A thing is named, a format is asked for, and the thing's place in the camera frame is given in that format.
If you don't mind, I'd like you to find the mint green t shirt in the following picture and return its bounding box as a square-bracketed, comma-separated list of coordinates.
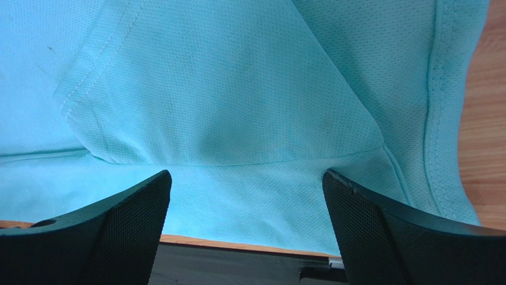
[1, 1, 489, 255]

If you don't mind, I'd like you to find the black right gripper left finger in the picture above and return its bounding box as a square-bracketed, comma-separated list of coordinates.
[1, 170, 172, 284]

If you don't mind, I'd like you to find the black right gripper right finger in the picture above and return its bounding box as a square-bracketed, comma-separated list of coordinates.
[322, 170, 505, 284]

